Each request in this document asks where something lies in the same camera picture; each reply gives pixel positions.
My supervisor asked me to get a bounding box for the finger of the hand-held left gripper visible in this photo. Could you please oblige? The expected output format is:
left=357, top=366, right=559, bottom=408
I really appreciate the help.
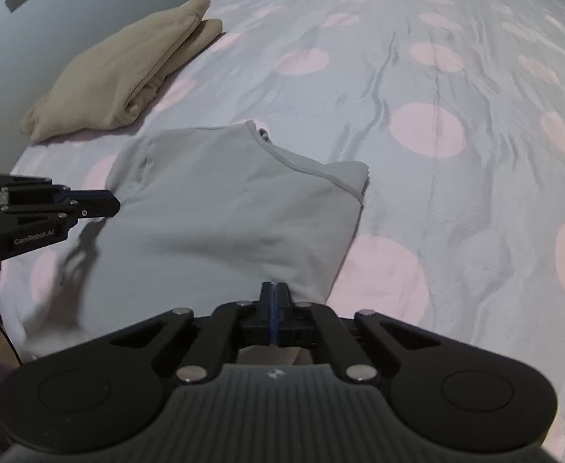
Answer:
left=3, top=184, right=121, bottom=221

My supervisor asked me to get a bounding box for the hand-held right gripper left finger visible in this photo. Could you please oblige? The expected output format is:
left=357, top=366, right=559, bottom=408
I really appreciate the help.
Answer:
left=110, top=282, right=275, bottom=387

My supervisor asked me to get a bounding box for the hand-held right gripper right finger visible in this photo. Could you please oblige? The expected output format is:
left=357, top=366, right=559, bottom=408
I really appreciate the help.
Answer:
left=273, top=284, right=442, bottom=385

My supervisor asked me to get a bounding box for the light grey shirt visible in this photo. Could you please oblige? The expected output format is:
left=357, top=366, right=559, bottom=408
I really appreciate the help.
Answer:
left=15, top=120, right=370, bottom=358

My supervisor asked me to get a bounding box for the beige folded garment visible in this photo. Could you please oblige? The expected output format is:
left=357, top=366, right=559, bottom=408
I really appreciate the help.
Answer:
left=19, top=0, right=224, bottom=144

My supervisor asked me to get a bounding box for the grey pink-dotted bedsheet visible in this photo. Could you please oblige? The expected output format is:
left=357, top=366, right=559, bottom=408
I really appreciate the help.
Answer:
left=0, top=0, right=565, bottom=459

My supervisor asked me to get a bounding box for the black cable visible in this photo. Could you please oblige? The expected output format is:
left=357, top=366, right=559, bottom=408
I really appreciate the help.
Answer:
left=0, top=298, right=24, bottom=366

